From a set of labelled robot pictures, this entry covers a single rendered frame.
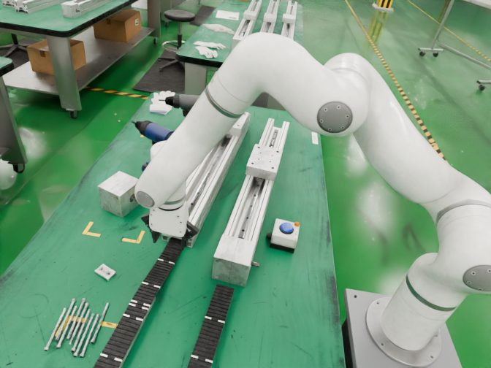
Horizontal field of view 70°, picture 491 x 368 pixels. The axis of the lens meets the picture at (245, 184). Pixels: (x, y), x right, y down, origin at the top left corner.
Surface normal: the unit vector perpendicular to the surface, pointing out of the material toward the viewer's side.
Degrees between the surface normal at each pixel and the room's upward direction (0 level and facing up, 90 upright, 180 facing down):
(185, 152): 51
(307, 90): 70
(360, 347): 1
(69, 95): 90
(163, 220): 90
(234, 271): 90
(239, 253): 0
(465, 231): 43
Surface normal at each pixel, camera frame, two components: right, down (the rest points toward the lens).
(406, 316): -0.80, 0.29
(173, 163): 0.14, 0.04
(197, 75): -0.12, 0.60
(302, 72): -0.70, -0.17
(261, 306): 0.12, -0.78
